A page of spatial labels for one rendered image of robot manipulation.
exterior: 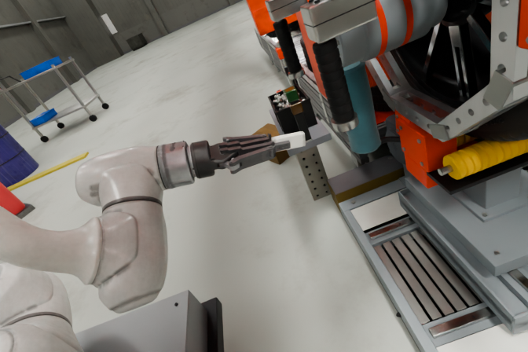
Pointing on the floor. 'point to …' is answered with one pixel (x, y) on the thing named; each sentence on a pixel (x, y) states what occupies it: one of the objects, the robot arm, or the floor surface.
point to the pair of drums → (13, 160)
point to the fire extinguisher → (11, 203)
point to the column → (313, 172)
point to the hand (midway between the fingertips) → (288, 141)
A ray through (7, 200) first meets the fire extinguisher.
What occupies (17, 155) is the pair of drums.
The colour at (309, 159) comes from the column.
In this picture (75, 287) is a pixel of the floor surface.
